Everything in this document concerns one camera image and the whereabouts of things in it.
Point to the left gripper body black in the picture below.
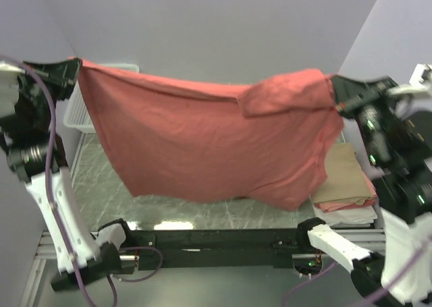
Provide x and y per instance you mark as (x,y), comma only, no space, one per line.
(34,88)

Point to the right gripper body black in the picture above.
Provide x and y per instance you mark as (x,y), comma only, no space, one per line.
(368,115)

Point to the red t-shirt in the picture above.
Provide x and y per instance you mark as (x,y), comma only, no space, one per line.
(206,142)

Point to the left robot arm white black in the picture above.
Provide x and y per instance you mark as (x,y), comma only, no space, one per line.
(36,156)

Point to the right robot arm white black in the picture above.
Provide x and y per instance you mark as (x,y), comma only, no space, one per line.
(400,146)

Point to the white plastic basket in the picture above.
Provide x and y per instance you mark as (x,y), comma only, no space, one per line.
(77,115)

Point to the folded tan t-shirt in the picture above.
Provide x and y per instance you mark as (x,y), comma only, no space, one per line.
(345,183)

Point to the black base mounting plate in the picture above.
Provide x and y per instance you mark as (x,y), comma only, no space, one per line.
(215,248)

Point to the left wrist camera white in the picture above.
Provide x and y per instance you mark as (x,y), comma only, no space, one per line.
(9,74)

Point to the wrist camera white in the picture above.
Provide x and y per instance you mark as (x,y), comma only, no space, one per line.
(415,81)
(9,74)

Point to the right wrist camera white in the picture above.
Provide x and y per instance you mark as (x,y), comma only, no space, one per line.
(415,81)

